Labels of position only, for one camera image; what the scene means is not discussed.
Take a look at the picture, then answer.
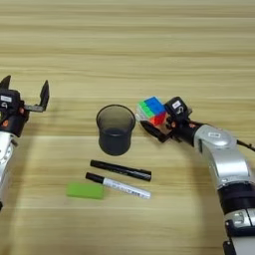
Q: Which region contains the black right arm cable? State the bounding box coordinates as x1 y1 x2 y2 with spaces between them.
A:
236 138 255 152

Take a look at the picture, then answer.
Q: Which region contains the white marker with black cap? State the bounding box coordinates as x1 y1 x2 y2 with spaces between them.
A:
85 171 152 200

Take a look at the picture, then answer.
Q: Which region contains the black mesh pen cup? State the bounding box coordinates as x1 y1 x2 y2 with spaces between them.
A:
96 104 136 156

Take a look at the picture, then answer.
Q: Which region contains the black marker pen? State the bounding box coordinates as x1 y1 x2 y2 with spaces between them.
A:
90 159 152 182

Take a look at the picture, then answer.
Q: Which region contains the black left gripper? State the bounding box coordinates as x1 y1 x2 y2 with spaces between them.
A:
0 75 50 137

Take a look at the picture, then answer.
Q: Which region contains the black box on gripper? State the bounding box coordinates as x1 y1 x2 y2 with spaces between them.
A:
0 89 22 113
164 96 193 122

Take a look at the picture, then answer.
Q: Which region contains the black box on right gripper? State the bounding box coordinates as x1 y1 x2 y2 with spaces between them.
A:
164 96 193 122

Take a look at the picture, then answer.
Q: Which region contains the colourful puzzle cube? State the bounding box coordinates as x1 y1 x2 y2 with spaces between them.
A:
135 96 167 127

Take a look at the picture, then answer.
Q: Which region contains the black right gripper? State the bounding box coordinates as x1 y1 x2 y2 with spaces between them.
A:
139 114 203 147

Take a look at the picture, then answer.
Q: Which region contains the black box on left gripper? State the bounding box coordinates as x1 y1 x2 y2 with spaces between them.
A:
0 89 22 113

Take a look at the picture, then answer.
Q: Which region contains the green eraser block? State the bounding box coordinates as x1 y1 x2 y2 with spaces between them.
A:
65 182 106 200

